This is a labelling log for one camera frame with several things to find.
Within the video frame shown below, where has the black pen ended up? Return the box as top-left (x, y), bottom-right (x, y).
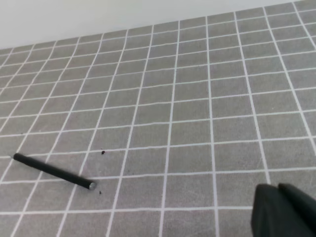
top-left (13, 153), bottom-right (96, 190)

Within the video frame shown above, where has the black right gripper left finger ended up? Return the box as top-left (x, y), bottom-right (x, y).
top-left (251, 184), bottom-right (296, 237)

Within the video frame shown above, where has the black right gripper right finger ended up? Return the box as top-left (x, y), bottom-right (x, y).
top-left (278, 183), bottom-right (316, 235)

